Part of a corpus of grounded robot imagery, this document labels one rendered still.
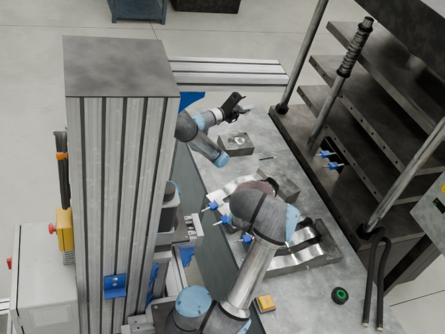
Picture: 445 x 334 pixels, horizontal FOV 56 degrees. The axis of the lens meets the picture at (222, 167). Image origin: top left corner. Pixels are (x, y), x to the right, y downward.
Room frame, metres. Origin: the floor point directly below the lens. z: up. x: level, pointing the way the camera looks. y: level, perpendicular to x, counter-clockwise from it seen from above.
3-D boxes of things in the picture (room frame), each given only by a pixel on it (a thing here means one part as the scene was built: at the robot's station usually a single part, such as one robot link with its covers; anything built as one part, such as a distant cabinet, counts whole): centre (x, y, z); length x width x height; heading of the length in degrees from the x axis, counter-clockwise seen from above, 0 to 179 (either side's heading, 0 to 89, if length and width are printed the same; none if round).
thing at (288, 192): (1.67, -0.22, 0.85); 0.50 x 0.26 x 0.11; 139
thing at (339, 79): (2.34, -0.54, 1.10); 0.05 x 0.05 x 1.30
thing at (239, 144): (2.08, -0.04, 0.83); 0.20 x 0.15 x 0.07; 122
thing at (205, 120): (1.45, 0.15, 1.43); 0.11 x 0.08 x 0.09; 144
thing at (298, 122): (2.37, -0.92, 0.75); 1.30 x 0.84 x 0.06; 32
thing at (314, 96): (2.40, -0.96, 1.01); 1.10 x 0.74 x 0.05; 32
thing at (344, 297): (1.21, -0.75, 0.82); 0.08 x 0.08 x 0.04
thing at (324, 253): (1.41, -0.48, 0.87); 0.50 x 0.26 x 0.14; 122
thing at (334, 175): (2.29, -0.87, 0.87); 0.50 x 0.27 x 0.17; 122
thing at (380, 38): (2.41, -0.97, 1.51); 1.10 x 0.70 x 0.05; 32
